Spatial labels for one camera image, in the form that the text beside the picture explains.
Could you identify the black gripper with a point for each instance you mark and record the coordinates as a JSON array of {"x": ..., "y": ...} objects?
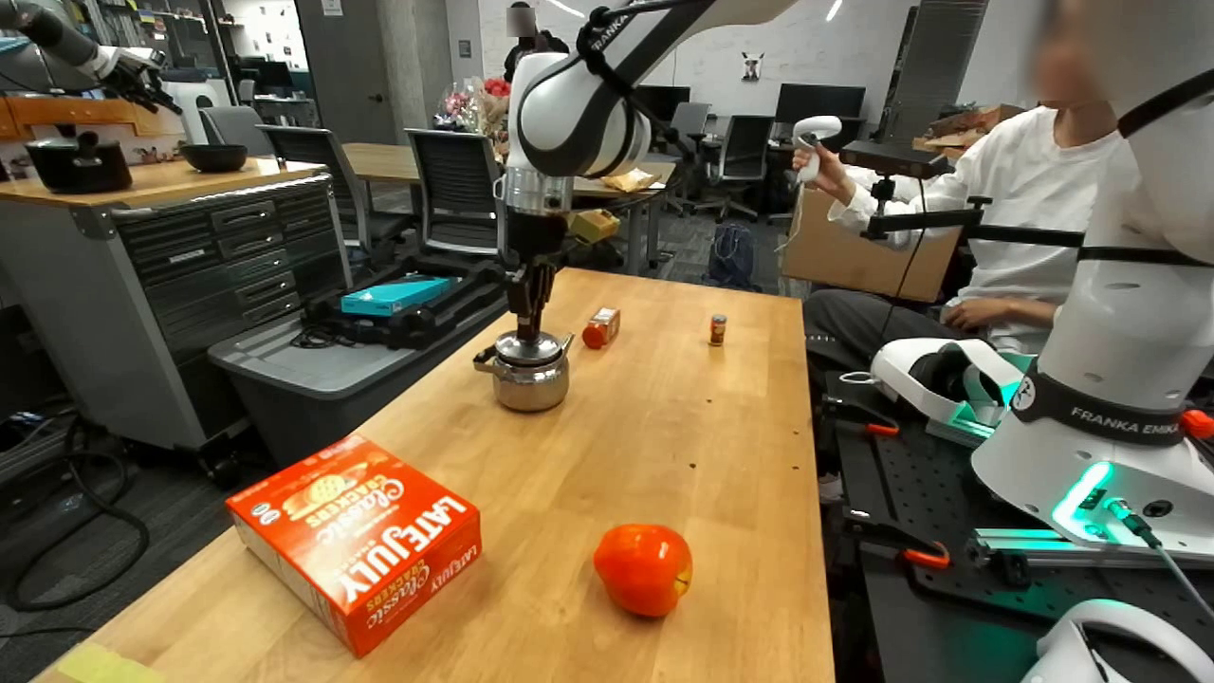
[{"x": 533, "y": 254}]

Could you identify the silver teapot lid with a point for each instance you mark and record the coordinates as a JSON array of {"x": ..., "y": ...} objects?
[{"x": 531, "y": 351}]

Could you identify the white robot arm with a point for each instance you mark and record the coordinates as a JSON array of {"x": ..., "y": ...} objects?
[{"x": 576, "y": 119}]

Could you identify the silver teapot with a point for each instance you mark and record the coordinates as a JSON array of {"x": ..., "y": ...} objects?
[{"x": 527, "y": 390}]

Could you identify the black office chair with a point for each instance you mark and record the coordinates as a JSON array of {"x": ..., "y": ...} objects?
[{"x": 456, "y": 191}]

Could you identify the teal case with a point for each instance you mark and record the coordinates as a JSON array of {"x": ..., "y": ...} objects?
[{"x": 391, "y": 299}]

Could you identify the small grey-capped jar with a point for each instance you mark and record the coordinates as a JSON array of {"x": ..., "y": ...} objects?
[{"x": 719, "y": 327}]

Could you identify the standing person in black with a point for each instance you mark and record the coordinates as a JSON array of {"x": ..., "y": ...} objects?
[{"x": 531, "y": 37}]

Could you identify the white VR controller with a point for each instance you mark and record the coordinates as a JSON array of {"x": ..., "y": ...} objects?
[{"x": 813, "y": 131}]

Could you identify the computer monitor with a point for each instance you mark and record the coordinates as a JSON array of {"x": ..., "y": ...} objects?
[{"x": 802, "y": 99}]

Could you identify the black bowl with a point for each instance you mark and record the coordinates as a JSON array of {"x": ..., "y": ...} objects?
[{"x": 214, "y": 158}]

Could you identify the orange toy tomato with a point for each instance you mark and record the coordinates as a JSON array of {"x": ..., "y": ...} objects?
[{"x": 644, "y": 566}]

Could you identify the orange cracker box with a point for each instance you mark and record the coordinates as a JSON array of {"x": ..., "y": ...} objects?
[{"x": 360, "y": 535}]

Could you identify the cardboard box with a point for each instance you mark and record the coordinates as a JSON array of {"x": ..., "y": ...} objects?
[{"x": 835, "y": 254}]

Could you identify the grey drawer cabinet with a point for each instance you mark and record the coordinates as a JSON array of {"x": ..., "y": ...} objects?
[{"x": 131, "y": 289}]

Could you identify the white VR headset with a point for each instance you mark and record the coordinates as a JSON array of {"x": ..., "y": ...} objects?
[{"x": 959, "y": 385}]

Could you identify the black pot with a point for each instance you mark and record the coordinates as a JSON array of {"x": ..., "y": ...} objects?
[{"x": 83, "y": 165}]

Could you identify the person in white shirt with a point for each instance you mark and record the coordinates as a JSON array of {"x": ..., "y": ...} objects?
[{"x": 1038, "y": 168}]

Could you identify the orange-handled clamp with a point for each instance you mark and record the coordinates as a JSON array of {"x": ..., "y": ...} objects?
[{"x": 920, "y": 552}]

